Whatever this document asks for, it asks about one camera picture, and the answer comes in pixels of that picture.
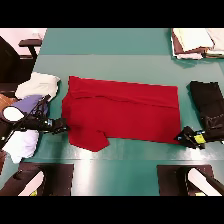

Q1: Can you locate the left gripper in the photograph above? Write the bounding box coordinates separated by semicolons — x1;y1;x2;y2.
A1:
46;117;71;135

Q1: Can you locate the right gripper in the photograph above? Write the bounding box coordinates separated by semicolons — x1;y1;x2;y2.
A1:
173;125;208;150

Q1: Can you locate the red T-shirt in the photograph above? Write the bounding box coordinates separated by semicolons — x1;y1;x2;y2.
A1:
61;75;183;154

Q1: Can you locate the purple garment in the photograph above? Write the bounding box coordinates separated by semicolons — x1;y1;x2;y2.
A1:
12;94;51;115

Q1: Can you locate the white garment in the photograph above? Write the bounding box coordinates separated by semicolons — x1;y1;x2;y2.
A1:
1;129;41;165

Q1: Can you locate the black garment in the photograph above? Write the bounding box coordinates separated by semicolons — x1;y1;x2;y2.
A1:
189;80;224;118

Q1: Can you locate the brown folded garment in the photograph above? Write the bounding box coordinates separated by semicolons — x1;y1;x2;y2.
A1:
171;35;210;57

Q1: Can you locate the cream folded garment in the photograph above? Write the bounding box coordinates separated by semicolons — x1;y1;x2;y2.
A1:
172;27;215;53

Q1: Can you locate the pale folded garment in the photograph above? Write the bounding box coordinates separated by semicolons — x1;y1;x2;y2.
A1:
204;27;224;57

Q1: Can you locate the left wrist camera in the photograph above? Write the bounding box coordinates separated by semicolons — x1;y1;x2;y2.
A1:
31;94;53;118

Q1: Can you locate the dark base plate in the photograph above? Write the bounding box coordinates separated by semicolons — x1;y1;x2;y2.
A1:
18;162;75;197
156;163;214;197

